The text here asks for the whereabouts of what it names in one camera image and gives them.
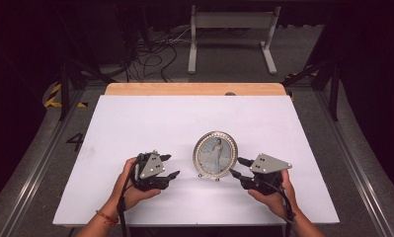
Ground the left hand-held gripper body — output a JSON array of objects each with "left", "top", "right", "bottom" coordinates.
[{"left": 131, "top": 150, "right": 171, "bottom": 193}]

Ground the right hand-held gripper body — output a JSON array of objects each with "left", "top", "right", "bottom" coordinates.
[{"left": 240, "top": 152, "right": 293, "bottom": 197}]

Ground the oval silver photo frame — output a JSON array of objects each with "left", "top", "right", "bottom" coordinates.
[{"left": 193, "top": 130, "right": 239, "bottom": 182}]

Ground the person's left hand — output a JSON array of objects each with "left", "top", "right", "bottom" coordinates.
[{"left": 109, "top": 157, "right": 163, "bottom": 213}]

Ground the person's right hand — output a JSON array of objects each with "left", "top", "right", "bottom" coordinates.
[{"left": 248, "top": 169, "right": 299, "bottom": 221}]

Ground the black metal stand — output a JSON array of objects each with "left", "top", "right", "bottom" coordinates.
[
  {"left": 280, "top": 58, "right": 343, "bottom": 121},
  {"left": 50, "top": 6, "right": 118, "bottom": 121}
]

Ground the yellow black hazard tape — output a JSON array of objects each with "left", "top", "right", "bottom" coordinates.
[{"left": 42, "top": 82, "right": 89, "bottom": 110}]

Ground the white metal stand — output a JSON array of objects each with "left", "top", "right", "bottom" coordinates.
[{"left": 187, "top": 4, "right": 282, "bottom": 76}]

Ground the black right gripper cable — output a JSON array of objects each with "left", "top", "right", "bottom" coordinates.
[{"left": 266, "top": 180, "right": 298, "bottom": 237}]

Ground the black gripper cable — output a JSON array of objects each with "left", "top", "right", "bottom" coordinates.
[
  {"left": 117, "top": 153, "right": 143, "bottom": 237},
  {"left": 266, "top": 180, "right": 298, "bottom": 237}
]

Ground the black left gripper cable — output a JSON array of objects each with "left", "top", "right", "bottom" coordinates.
[{"left": 117, "top": 153, "right": 143, "bottom": 237}]

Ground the red bracelet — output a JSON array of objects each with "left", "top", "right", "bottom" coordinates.
[{"left": 95, "top": 209, "right": 119, "bottom": 228}]

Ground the aluminium floor rail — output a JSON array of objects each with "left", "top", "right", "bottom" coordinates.
[
  {"left": 0, "top": 88, "right": 87, "bottom": 237},
  {"left": 315, "top": 88, "right": 394, "bottom": 237}
]

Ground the tangle of black floor cables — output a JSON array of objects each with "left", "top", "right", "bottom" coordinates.
[{"left": 123, "top": 28, "right": 193, "bottom": 84}]

